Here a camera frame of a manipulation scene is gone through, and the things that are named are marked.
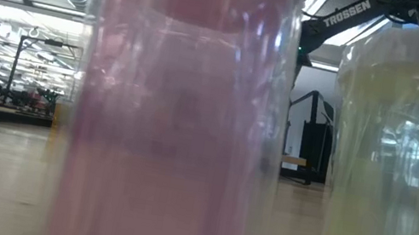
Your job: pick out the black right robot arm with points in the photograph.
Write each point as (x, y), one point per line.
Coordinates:
(315, 34)

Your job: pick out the distant black gantry frame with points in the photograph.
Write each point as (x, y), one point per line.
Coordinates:
(14, 70)

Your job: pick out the black cabinet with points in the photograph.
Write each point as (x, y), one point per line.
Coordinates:
(315, 153)

